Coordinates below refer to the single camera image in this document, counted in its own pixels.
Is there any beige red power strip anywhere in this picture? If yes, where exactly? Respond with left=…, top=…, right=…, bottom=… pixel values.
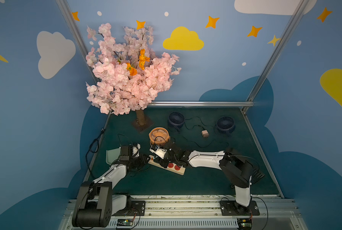
left=148, top=155, right=186, bottom=175

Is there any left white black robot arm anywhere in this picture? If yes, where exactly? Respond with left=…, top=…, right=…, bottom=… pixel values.
left=72, top=144, right=150, bottom=230

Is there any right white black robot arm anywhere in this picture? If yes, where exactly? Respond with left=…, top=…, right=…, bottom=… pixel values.
left=150, top=141, right=261, bottom=209

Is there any orange desk fan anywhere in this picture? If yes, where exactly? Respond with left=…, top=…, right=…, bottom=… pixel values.
left=149, top=127, right=170, bottom=146

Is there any left navy desk fan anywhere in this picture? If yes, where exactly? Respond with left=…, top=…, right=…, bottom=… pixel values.
left=168, top=112, right=185, bottom=129

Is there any navy desk fan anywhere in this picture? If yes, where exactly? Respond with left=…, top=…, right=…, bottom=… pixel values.
left=168, top=112, right=185, bottom=129
left=216, top=116, right=236, bottom=134

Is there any right navy desk fan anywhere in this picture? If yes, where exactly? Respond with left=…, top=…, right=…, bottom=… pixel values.
left=216, top=116, right=236, bottom=134

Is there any mint green plastic scoop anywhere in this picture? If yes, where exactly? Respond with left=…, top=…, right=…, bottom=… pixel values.
left=106, top=148, right=121, bottom=165

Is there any pink usb adapter far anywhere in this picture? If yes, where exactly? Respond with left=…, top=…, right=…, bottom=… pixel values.
left=201, top=130, right=209, bottom=138

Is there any left green circuit board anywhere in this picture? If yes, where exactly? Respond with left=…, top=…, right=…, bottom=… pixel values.
left=116, top=219, right=134, bottom=228

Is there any green circuit board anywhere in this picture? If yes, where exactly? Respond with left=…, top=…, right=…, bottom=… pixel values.
left=237, top=219, right=252, bottom=230
left=116, top=219, right=134, bottom=228

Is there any pink cherry blossom tree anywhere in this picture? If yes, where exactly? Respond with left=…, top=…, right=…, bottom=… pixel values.
left=86, top=23, right=181, bottom=131

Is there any right green circuit board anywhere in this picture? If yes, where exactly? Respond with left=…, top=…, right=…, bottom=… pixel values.
left=237, top=219, right=252, bottom=230

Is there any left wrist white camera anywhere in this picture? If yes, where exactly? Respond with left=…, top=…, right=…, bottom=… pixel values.
left=131, top=143, right=140, bottom=158

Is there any wrist white camera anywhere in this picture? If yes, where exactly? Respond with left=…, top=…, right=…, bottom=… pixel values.
left=150, top=144, right=167, bottom=159
left=131, top=143, right=140, bottom=158

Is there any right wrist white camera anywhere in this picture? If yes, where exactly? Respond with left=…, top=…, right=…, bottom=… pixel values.
left=150, top=144, right=167, bottom=159

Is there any navy fan black cable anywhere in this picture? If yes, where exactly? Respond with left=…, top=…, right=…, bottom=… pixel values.
left=173, top=116, right=230, bottom=149

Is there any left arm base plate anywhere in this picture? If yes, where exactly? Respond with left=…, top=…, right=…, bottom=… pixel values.
left=113, top=200, right=146, bottom=216

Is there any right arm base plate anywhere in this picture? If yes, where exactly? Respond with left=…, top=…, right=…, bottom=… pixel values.
left=220, top=199, right=260, bottom=216

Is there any aluminium rail frame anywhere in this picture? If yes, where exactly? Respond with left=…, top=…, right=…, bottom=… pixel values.
left=57, top=195, right=308, bottom=230

